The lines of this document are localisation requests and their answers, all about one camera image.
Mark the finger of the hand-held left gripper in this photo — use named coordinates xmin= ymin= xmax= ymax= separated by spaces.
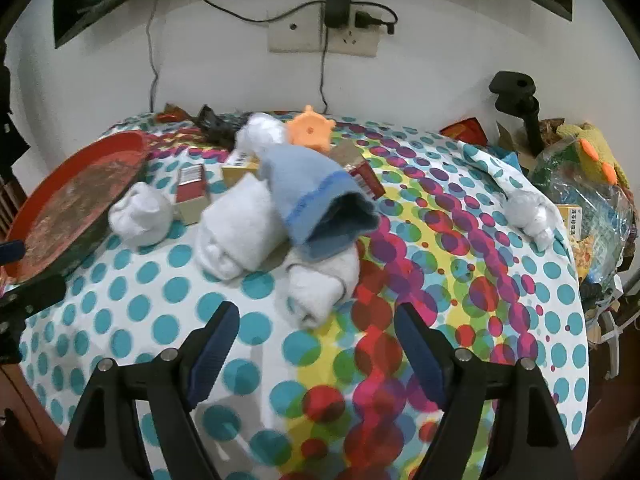
xmin=0 ymin=241 xmax=26 ymax=266
xmin=0 ymin=274 xmax=67 ymax=322

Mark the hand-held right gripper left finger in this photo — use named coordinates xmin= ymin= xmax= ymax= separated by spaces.
xmin=54 ymin=301 xmax=242 ymax=480

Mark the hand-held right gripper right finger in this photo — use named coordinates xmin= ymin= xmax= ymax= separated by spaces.
xmin=394 ymin=303 xmax=581 ymax=480

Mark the red round tray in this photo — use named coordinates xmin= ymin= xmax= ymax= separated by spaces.
xmin=0 ymin=130 xmax=151 ymax=281

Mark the large white sock roll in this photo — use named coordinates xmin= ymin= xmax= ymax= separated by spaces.
xmin=194 ymin=174 xmax=288 ymax=281

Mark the small white sock roll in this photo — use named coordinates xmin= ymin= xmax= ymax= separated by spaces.
xmin=107 ymin=181 xmax=173 ymax=247

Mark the red box with barcode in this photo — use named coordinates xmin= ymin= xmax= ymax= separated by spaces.
xmin=175 ymin=164 xmax=211 ymax=225

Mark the red box with square code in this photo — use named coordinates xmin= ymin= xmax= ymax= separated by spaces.
xmin=330 ymin=140 xmax=386 ymax=201

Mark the yellow medicine box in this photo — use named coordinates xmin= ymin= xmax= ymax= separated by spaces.
xmin=556 ymin=204 xmax=584 ymax=242
xmin=221 ymin=149 xmax=261 ymax=188

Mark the blue sock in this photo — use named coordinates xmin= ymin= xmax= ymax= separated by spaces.
xmin=257 ymin=145 xmax=381 ymax=261

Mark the black plastic bag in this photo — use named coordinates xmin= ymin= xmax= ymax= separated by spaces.
xmin=197 ymin=105 xmax=248 ymax=148

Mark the orange rubber toy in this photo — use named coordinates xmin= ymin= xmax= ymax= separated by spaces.
xmin=286 ymin=105 xmax=335 ymax=153

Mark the wooden chair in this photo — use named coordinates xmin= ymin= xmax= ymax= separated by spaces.
xmin=0 ymin=170 xmax=27 ymax=243

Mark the colourful dotted tablecloth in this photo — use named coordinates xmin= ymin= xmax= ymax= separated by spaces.
xmin=20 ymin=110 xmax=588 ymax=480

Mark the black jacket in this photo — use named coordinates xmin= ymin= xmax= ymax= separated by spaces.
xmin=0 ymin=40 xmax=31 ymax=171

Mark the orange brown snack wrapper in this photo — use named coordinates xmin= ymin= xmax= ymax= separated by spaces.
xmin=156 ymin=102 xmax=191 ymax=123

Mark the red snack wrapper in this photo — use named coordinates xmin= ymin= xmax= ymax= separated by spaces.
xmin=440 ymin=117 xmax=488 ymax=146

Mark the clear plastic bag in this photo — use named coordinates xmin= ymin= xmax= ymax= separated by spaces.
xmin=530 ymin=145 xmax=637 ymax=281

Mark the yellow plush toy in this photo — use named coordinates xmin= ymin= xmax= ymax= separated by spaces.
xmin=555 ymin=122 xmax=632 ymax=187

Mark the black clamp stand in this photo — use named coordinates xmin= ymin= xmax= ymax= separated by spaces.
xmin=489 ymin=71 xmax=546 ymax=156

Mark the white power socket plate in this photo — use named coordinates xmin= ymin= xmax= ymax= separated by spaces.
xmin=320 ymin=2 xmax=381 ymax=57

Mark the black plug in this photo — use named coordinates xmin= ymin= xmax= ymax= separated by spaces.
xmin=355 ymin=7 xmax=399 ymax=36

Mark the black power adapter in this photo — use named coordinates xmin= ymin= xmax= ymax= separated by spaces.
xmin=325 ymin=0 xmax=354 ymax=28

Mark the grey hanging cable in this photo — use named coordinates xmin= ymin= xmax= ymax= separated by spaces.
xmin=146 ymin=0 xmax=162 ymax=112

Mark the thin black cable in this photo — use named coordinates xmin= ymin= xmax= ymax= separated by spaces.
xmin=318 ymin=26 xmax=330 ymax=114

